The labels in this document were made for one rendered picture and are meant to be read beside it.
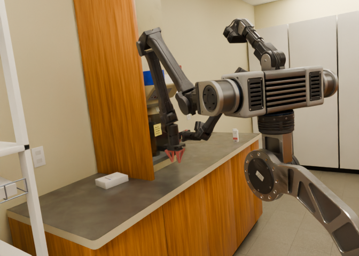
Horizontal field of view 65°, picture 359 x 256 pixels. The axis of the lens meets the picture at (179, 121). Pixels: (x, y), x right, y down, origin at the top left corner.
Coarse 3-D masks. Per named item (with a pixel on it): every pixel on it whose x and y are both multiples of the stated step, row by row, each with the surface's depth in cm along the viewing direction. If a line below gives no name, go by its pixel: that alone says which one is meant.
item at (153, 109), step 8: (152, 104) 183; (152, 112) 183; (152, 120) 183; (152, 128) 183; (152, 136) 183; (160, 136) 190; (152, 144) 183; (160, 144) 190; (152, 152) 183; (160, 152) 190; (160, 160) 190
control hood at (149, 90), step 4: (168, 84) 180; (172, 84) 184; (148, 88) 170; (152, 88) 169; (168, 88) 184; (172, 88) 188; (148, 92) 171; (152, 92) 173; (172, 92) 193; (148, 96) 172; (172, 96) 198; (148, 100) 177; (152, 100) 182
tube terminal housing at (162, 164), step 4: (144, 56) 179; (144, 60) 178; (144, 64) 178; (144, 68) 178; (148, 68) 182; (164, 68) 196; (164, 72) 196; (156, 100) 188; (148, 104) 182; (168, 160) 200; (160, 164) 192; (164, 164) 196; (168, 164) 200; (156, 168) 188; (160, 168) 192
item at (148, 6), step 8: (136, 0) 172; (144, 0) 179; (152, 0) 185; (136, 8) 172; (144, 8) 179; (152, 8) 185; (160, 8) 192; (144, 16) 179; (152, 16) 185; (160, 16) 192; (144, 24) 179; (152, 24) 185; (160, 24) 192
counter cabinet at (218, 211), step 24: (216, 168) 203; (240, 168) 240; (192, 192) 175; (216, 192) 203; (240, 192) 240; (168, 216) 154; (192, 216) 175; (216, 216) 203; (240, 216) 240; (24, 240) 142; (48, 240) 129; (120, 240) 124; (144, 240) 138; (168, 240) 154; (192, 240) 175; (216, 240) 203; (240, 240) 240
